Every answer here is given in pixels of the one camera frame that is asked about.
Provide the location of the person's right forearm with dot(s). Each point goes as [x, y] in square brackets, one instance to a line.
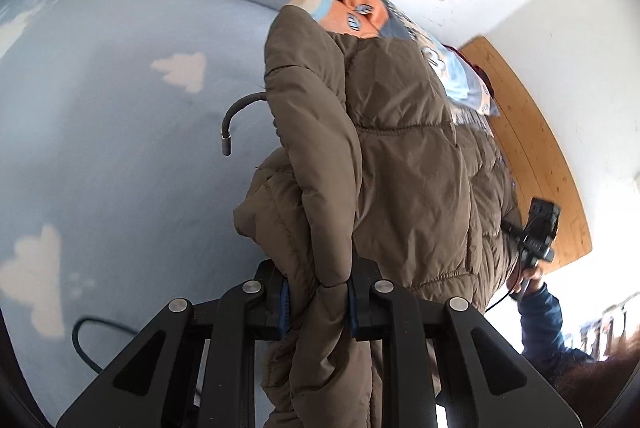
[545, 333]

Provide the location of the brown quilted jacket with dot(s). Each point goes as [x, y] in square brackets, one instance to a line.
[400, 183]

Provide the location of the person's right hand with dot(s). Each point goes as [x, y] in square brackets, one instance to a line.
[531, 279]

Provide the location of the wooden headboard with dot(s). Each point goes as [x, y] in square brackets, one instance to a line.
[535, 148]

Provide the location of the person's hair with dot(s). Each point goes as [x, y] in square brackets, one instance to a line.
[600, 388]

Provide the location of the light blue cloud blanket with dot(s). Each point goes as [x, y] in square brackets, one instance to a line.
[125, 158]

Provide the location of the dark furniture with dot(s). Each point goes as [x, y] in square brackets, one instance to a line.
[610, 323]

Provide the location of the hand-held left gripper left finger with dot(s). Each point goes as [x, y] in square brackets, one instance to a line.
[284, 308]

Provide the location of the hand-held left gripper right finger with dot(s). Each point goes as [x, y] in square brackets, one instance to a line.
[351, 308]

